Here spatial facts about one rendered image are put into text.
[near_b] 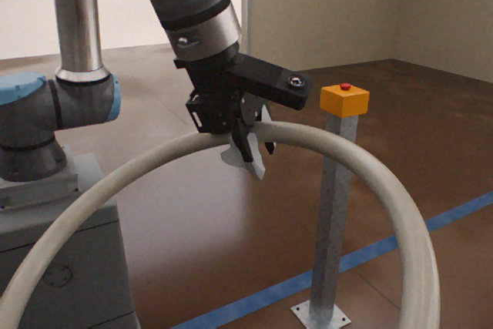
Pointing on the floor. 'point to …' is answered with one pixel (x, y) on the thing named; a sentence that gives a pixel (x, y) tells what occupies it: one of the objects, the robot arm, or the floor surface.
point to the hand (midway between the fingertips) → (268, 160)
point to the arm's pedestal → (72, 263)
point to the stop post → (332, 212)
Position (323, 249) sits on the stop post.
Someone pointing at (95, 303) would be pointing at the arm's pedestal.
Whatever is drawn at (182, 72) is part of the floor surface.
